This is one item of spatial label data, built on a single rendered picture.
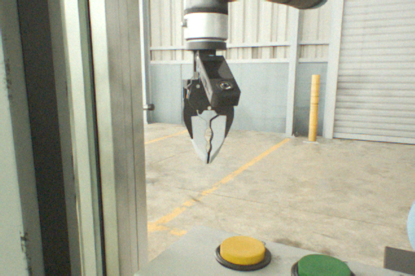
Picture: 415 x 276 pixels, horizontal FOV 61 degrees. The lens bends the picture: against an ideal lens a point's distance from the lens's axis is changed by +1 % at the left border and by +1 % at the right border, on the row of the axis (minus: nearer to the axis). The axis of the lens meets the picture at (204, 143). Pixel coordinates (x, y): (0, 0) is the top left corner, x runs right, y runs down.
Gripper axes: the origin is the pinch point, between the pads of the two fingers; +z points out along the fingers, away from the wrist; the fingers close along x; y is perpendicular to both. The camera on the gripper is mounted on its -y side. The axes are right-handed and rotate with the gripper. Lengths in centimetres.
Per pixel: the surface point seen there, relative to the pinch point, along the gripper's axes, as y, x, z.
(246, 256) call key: -33.2, 3.8, 0.3
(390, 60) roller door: 395, -350, -29
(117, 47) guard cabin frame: -28.6, 13.7, -17.1
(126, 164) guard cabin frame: -28.2, 13.5, -7.0
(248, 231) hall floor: 149, -59, 91
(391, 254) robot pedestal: -10.7, -30.2, 16.2
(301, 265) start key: -35.5, -0.1, 0.2
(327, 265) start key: -35.8, -2.2, 0.2
